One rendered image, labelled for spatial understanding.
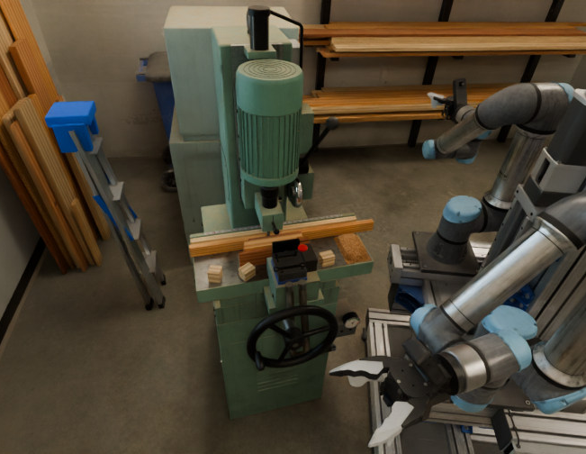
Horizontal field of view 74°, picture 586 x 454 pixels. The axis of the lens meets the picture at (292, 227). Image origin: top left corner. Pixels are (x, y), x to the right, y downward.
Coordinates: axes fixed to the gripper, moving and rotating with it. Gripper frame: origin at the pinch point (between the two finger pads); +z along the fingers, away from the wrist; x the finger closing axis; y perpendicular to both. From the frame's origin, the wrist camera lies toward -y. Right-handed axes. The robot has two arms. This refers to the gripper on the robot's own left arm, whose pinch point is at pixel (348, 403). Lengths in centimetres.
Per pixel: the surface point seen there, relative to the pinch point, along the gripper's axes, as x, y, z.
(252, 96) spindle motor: 65, -32, -5
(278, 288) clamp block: 52, 21, -6
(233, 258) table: 75, 24, 3
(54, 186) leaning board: 192, 37, 74
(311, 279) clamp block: 52, 21, -16
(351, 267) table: 60, 27, -34
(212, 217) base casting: 113, 29, 3
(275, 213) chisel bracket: 71, 7, -12
